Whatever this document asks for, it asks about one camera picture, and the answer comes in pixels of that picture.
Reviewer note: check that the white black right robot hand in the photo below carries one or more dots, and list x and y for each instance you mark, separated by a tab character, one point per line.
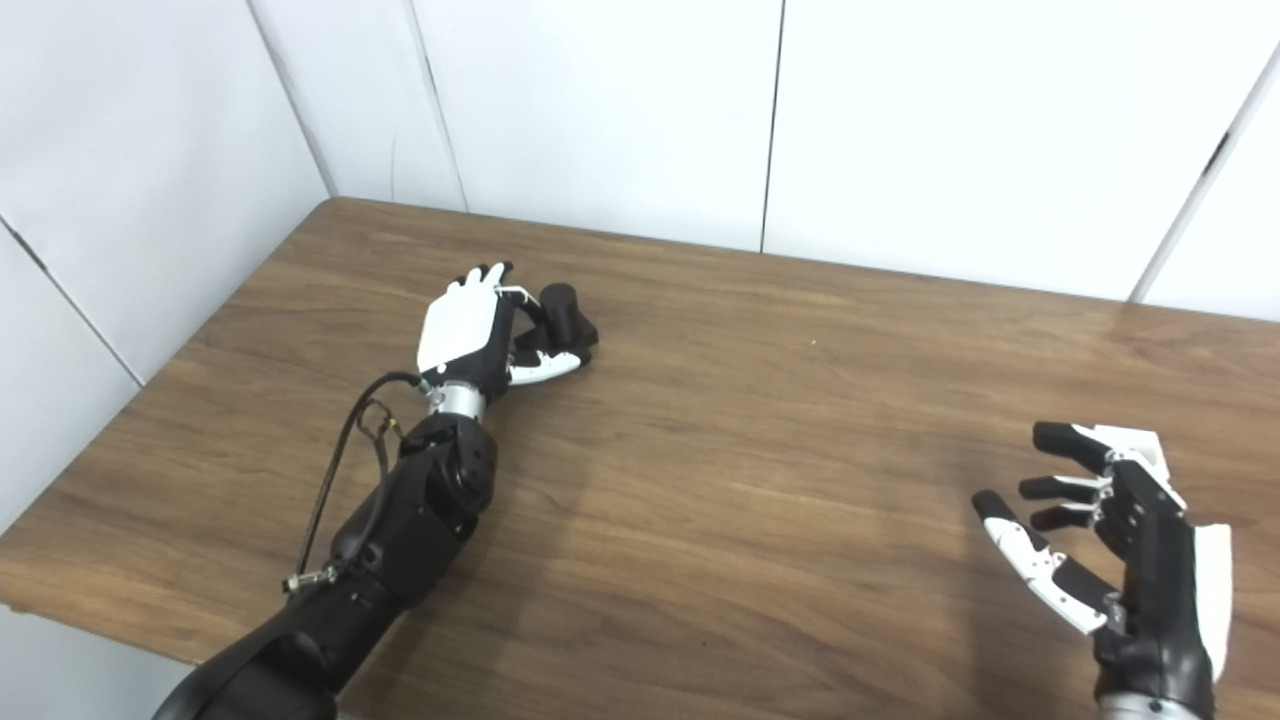
1160	570

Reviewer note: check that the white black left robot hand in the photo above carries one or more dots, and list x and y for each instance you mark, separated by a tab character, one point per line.
460	325

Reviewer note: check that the black peg with square base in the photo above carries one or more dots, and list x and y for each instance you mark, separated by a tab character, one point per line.
565	315

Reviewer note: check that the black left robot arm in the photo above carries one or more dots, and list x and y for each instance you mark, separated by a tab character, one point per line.
400	540

